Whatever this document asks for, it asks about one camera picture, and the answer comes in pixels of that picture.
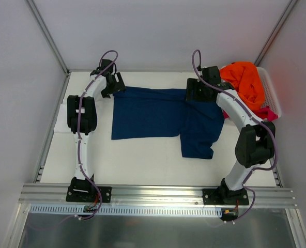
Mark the blue t shirt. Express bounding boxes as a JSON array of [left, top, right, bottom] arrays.
[[111, 87, 224, 160]]

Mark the pink t shirt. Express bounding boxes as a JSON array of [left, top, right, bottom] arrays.
[[222, 105, 280, 122]]

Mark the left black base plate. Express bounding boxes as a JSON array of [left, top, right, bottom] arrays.
[[66, 186, 112, 203]]

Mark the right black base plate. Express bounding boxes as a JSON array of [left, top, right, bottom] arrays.
[[202, 187, 249, 206]]

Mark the aluminium mounting rail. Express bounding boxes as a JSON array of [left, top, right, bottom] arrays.
[[18, 183, 298, 209]]

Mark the orange t shirt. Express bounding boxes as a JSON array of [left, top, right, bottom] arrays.
[[220, 61, 265, 111]]

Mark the white plastic basket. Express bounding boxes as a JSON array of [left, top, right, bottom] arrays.
[[256, 67, 282, 117]]

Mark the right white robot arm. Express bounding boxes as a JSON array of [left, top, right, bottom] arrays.
[[186, 66, 277, 205]]

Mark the folded white t shirt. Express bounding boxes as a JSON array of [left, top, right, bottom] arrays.
[[53, 103, 71, 133]]

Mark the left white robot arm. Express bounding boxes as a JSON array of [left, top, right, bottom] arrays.
[[66, 59, 126, 202]]

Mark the white slotted cable duct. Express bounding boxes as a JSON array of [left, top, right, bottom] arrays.
[[29, 204, 222, 218]]

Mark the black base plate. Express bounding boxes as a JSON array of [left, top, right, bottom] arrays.
[[66, 186, 112, 203], [202, 187, 249, 206]]

